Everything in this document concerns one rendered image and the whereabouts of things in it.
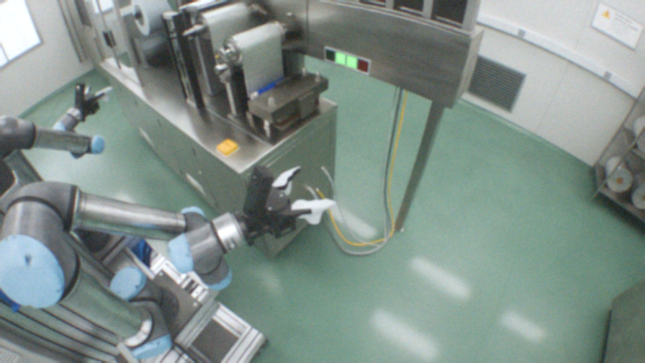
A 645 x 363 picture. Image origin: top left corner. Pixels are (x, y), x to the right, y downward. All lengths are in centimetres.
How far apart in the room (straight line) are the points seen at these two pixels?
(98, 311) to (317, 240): 159
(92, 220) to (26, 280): 20
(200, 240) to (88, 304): 26
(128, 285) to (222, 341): 84
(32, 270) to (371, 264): 177
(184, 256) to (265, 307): 128
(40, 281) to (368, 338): 158
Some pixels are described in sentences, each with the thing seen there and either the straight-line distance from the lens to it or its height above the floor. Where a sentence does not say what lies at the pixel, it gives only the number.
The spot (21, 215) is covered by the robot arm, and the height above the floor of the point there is 146.
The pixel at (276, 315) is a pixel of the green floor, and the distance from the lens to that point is 179.
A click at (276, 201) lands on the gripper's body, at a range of 59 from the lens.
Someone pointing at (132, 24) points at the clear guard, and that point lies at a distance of 215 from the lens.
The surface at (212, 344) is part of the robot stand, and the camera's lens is 162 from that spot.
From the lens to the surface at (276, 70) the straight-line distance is 148.
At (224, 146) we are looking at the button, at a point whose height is 92.
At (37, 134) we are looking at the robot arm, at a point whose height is 134.
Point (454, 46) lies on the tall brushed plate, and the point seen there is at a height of 139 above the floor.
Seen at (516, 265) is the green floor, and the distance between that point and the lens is 234.
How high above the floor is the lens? 171
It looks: 47 degrees down
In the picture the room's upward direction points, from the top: straight up
